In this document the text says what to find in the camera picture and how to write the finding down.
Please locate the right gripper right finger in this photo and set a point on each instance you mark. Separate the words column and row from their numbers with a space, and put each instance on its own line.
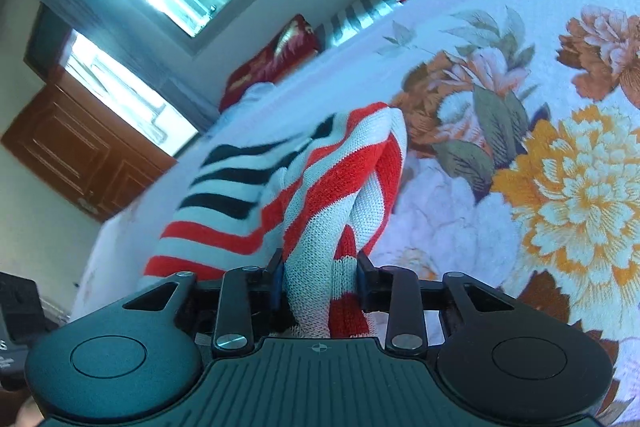
column 396, row 292

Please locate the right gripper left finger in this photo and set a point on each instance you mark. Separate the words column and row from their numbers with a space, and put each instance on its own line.
column 249, row 305

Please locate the striped knit sweater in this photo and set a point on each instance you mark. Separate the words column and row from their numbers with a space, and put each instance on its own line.
column 319, row 199

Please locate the operator hand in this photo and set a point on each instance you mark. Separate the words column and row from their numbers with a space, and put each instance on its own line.
column 28, row 415

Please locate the wooden door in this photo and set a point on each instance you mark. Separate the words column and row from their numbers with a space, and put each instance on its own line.
column 82, row 149

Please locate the floral bed sheet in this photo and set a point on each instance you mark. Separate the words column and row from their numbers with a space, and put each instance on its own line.
column 521, row 169

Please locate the red pillow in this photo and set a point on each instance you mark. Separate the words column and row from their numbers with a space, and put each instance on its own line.
column 293, row 46

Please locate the striped cloth by bed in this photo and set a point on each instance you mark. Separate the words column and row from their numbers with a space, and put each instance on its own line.
column 347, row 23

